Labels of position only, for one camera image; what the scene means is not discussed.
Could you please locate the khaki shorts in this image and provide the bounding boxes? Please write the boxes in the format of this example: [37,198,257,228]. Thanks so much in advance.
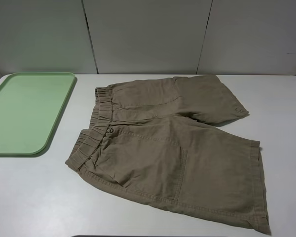
[66,75,271,235]

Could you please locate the light green plastic tray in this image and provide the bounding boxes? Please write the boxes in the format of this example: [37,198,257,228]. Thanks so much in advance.
[0,73,75,156]

